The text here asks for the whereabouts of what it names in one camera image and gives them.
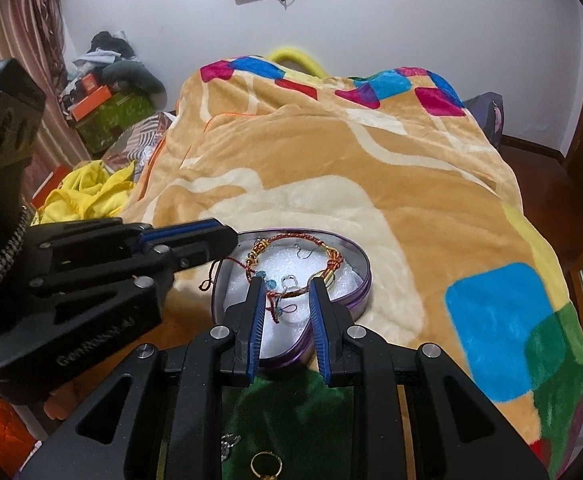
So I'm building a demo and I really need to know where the red braided cord bracelet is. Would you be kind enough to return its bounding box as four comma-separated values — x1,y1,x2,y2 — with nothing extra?
198,232,346,328

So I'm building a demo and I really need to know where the purple heart-shaped tin box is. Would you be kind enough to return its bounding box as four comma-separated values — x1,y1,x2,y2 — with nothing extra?
210,229,372,370

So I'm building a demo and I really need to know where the gold ring with charm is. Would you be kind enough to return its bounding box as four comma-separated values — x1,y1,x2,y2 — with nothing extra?
249,450,285,480

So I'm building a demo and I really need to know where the yellow cartoon blanket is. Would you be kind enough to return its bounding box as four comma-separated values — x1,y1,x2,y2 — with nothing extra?
31,160,135,226

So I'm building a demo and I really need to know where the silver earring piece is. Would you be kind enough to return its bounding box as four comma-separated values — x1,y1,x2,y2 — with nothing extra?
221,434,241,462

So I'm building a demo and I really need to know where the red flat box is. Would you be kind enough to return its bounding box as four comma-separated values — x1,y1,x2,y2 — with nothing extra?
31,165,71,209

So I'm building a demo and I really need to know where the striped patterned pillow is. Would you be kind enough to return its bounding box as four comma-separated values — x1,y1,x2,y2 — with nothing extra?
101,112,175,182

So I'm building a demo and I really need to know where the green patterned covered cabinet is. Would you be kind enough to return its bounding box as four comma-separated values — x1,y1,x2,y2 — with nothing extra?
76,91,156,156

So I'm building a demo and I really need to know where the orange cardboard box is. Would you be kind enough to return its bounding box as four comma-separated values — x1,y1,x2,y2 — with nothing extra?
70,86,112,122

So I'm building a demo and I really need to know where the pile of dark clothes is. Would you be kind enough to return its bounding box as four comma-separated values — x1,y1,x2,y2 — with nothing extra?
59,30,168,110

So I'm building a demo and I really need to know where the colourful patchwork fleece blanket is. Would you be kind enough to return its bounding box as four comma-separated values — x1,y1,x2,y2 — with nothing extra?
117,56,583,478

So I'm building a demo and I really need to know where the striped pink curtain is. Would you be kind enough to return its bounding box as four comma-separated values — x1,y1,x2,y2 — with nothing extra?
0,0,93,201

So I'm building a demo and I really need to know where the yellow curved bed footboard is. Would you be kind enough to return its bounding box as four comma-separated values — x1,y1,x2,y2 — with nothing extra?
266,47,329,79

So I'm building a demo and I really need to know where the purple grey backpack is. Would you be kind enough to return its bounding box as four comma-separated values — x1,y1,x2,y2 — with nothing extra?
464,92,505,150

